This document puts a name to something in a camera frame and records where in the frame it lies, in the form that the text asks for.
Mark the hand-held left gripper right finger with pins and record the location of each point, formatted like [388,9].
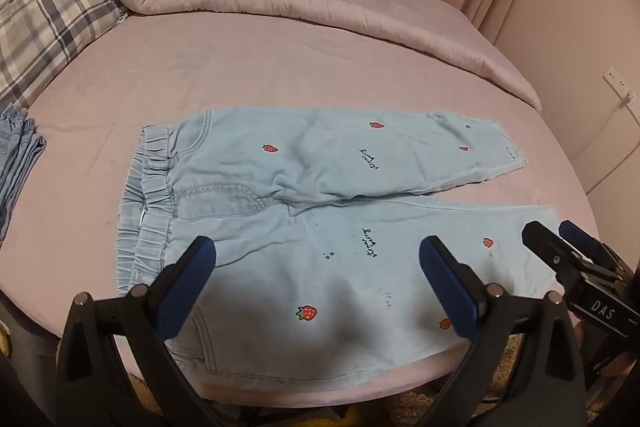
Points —
[450,287]

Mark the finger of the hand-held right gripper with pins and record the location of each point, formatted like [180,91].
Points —
[547,247]
[585,243]

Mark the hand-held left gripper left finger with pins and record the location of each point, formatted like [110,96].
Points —
[185,292]

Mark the light blue strawberry pants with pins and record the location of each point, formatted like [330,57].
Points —
[325,167]

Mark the brown fuzzy rug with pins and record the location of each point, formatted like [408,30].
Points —
[400,407]

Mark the white power strip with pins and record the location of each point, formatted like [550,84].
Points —
[617,83]

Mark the yellow object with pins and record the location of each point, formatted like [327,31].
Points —
[345,420]

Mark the stack of folded jeans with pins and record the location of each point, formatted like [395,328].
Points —
[17,157]

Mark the plaid pillow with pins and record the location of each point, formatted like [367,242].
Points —
[45,22]

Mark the pink quilt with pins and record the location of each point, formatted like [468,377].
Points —
[300,2]

